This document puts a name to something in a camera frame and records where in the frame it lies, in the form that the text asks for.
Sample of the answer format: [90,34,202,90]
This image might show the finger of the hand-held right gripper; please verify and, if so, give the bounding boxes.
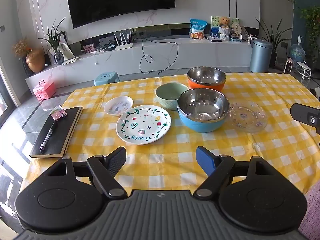
[290,103,320,131]

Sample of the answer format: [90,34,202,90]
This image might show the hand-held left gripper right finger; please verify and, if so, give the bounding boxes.
[194,145,276,198]

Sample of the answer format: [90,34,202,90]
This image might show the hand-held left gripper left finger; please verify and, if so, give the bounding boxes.
[46,147,128,199]

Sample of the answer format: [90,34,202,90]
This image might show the blue steel bowl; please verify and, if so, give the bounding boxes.
[177,88,231,133]

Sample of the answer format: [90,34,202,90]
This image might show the white fruit-print plate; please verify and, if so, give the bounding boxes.
[116,104,172,145]

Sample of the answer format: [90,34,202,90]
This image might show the clear glass plate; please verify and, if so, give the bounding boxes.
[228,100,268,134]

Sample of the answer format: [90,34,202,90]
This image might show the small white plate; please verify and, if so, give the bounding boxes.
[104,96,134,116]

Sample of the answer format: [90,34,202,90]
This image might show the orange steel bowl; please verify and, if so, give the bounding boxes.
[187,66,227,93]

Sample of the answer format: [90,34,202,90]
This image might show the green ceramic bowl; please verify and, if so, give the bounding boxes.
[155,82,189,111]

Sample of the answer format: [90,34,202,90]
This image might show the yellow checked tablecloth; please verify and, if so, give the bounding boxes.
[19,72,320,201]

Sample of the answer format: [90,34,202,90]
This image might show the white round stool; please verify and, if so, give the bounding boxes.
[295,61,313,81]

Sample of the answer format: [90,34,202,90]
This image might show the blue water jug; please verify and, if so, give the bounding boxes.
[289,42,306,63]

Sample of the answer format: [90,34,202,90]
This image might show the black notebook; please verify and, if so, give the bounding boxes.
[29,106,84,159]

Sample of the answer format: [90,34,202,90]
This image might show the black pen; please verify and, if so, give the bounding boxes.
[39,121,59,153]

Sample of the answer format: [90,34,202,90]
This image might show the grey trash can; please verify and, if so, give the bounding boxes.
[249,38,274,73]

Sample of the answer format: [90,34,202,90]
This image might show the tall potted plant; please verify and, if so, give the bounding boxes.
[255,17,293,68]

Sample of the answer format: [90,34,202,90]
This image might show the light blue plastic stool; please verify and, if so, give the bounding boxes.
[94,72,119,86]

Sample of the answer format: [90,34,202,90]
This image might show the green ivy plant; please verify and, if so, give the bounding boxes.
[298,5,320,63]

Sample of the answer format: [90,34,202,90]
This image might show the pink box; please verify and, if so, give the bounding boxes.
[33,79,56,101]

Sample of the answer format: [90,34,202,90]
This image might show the purple fuzzy blanket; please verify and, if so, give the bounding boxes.
[297,184,320,240]

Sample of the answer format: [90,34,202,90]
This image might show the round hand fan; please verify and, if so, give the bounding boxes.
[231,21,243,36]

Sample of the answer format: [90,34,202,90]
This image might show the flat white booklet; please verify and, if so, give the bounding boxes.
[61,57,80,66]

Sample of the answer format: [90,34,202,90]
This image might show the white flower basket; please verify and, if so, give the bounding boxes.
[218,27,232,41]

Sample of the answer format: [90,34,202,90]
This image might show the white router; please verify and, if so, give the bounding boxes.
[114,32,133,51]

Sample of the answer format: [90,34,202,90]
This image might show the dark glass vase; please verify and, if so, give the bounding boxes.
[53,50,65,66]

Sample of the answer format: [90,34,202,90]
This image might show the white photo card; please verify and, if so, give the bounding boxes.
[58,43,75,59]

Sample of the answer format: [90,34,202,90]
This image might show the brown teddy bear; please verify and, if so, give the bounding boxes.
[218,16,231,29]

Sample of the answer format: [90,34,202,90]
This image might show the copper vase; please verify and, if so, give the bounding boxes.
[25,48,46,73]

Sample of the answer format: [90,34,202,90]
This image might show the green painting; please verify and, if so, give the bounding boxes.
[210,15,240,38]

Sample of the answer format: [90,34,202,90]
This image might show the blue snack bag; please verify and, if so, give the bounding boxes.
[190,18,208,40]

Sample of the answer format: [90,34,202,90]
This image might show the green leafy plant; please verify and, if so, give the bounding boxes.
[38,17,67,53]

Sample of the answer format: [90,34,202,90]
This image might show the dried flowers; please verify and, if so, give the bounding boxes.
[12,38,32,57]

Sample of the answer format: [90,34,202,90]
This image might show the black television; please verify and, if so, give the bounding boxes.
[65,0,176,29]

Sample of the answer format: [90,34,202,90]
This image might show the black cable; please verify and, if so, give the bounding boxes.
[139,33,179,75]

